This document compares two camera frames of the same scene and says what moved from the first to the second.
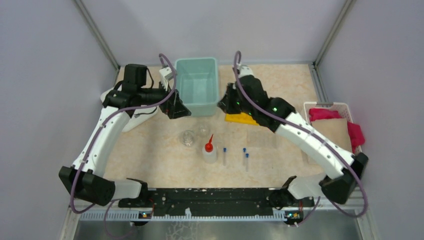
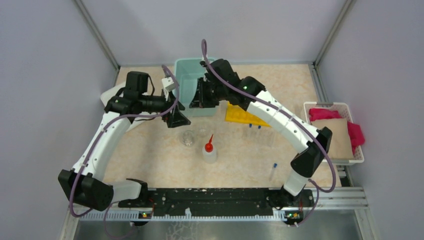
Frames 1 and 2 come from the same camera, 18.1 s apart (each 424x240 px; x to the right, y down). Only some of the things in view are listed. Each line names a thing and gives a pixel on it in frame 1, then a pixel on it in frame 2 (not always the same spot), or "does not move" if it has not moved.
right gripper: x=225 y=103 → x=200 y=100
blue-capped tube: x=244 y=149 → x=259 y=127
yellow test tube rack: x=242 y=118 does not move
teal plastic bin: x=197 y=85 does not move
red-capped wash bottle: x=209 y=153 does not move
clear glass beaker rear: x=204 y=130 does not move
